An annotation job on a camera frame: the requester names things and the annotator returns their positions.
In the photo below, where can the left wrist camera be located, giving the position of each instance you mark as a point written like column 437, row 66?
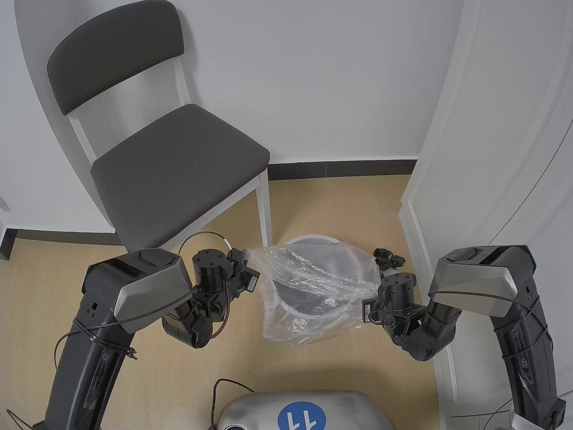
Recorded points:
column 237, row 258

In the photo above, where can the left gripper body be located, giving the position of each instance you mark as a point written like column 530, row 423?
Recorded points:
column 244, row 282

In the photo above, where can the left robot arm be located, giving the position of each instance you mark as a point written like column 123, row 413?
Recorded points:
column 147, row 280

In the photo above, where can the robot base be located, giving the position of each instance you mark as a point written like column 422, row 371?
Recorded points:
column 313, row 408

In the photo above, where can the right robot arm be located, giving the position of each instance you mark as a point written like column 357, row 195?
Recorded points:
column 483, row 280

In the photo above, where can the white door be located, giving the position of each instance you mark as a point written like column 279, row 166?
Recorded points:
column 492, row 105

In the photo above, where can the clear plastic bag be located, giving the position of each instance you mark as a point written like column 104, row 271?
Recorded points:
column 313, row 276

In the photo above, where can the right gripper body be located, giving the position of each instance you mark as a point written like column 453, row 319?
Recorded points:
column 375, row 311

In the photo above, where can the white trash bin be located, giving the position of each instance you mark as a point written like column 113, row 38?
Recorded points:
column 313, row 239

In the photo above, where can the grey padded white chair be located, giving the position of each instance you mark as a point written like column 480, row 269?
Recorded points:
column 179, row 159

